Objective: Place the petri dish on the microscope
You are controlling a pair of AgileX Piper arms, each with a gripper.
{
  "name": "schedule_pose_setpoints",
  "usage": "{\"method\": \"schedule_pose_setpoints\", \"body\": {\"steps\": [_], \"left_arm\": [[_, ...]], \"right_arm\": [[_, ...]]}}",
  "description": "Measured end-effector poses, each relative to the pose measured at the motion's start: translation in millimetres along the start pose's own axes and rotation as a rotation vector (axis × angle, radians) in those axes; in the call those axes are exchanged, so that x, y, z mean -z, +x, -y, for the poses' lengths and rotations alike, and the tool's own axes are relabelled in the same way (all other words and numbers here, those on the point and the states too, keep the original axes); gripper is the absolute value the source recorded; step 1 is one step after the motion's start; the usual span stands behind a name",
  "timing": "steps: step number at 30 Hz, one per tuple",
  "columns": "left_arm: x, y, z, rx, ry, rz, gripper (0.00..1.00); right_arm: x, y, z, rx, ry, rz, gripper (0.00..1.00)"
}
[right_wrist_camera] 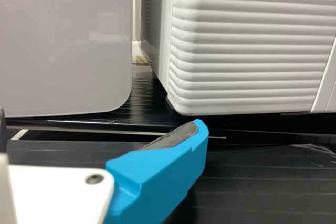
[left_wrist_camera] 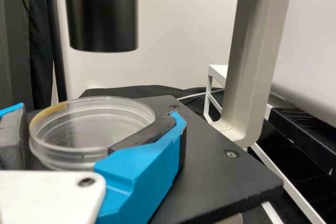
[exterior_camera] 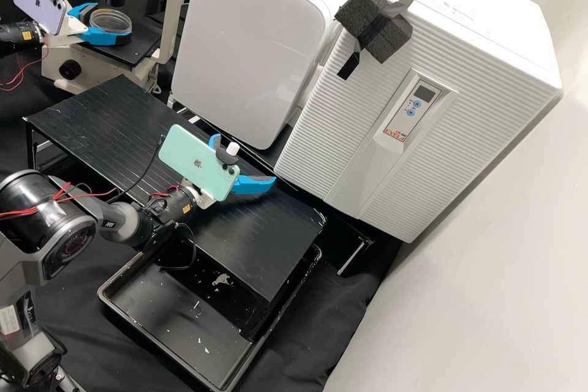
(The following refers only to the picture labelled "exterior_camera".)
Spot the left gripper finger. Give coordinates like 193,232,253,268
80,26,135,47
67,2,100,25

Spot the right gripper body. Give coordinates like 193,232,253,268
181,180,217,210

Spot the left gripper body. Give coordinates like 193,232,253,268
41,15,89,49

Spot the petri dish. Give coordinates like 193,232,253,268
88,7,134,36

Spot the black platform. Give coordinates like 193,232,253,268
167,96,379,277
23,73,328,341

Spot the white box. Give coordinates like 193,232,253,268
168,0,367,151

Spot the black tray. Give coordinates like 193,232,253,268
96,244,323,391

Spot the incubator door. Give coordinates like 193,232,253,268
274,0,564,246

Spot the right wrist camera phone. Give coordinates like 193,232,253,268
157,124,241,203

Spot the wrist camera phone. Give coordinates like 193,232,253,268
157,124,241,203
12,0,70,37

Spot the left wrist camera phone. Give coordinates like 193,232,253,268
12,0,70,37

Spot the black cable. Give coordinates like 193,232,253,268
154,222,198,271
108,134,167,205

